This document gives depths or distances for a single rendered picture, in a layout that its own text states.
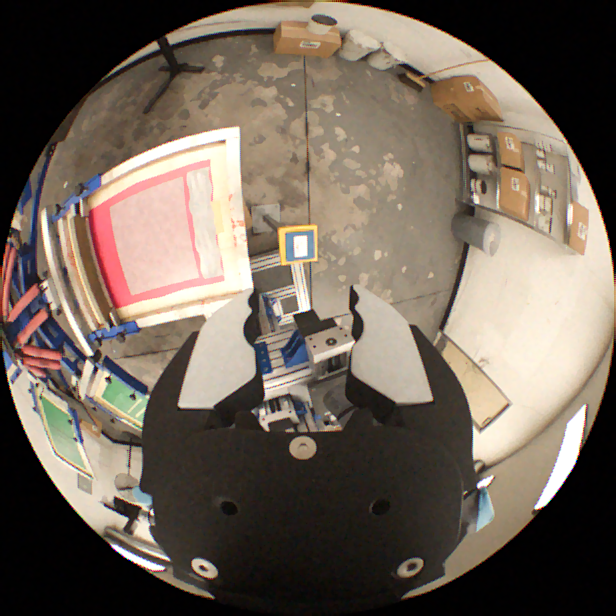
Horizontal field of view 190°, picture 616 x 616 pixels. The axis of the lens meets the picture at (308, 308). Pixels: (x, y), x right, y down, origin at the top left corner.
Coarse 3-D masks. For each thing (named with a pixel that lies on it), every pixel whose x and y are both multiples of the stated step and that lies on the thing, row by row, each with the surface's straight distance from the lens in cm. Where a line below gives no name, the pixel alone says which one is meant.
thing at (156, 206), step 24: (192, 168) 66; (120, 192) 78; (144, 192) 72; (168, 192) 68; (96, 216) 85; (120, 216) 77; (144, 216) 72; (168, 216) 68; (96, 240) 86; (120, 240) 78; (144, 240) 72
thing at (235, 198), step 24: (168, 144) 68; (192, 144) 65; (120, 168) 75; (96, 192) 86; (240, 192) 60; (240, 216) 60; (240, 240) 61; (72, 264) 97; (240, 264) 63; (168, 312) 75; (192, 312) 72
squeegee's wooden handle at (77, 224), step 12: (72, 216) 81; (72, 228) 81; (84, 228) 83; (84, 240) 82; (84, 252) 81; (84, 264) 80; (84, 276) 80; (96, 276) 83; (96, 288) 82; (96, 300) 81; (96, 312) 83; (108, 312) 85
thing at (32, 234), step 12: (96, 84) 128; (84, 96) 127; (72, 120) 123; (60, 132) 128; (48, 144) 138; (48, 156) 138; (36, 192) 139; (36, 204) 140; (36, 216) 142; (36, 228) 144; (36, 240) 145; (36, 252) 147; (36, 264) 149
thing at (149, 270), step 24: (168, 240) 69; (192, 240) 66; (216, 240) 65; (120, 264) 80; (144, 264) 75; (168, 264) 71; (192, 264) 68; (120, 288) 84; (144, 288) 78; (168, 288) 74
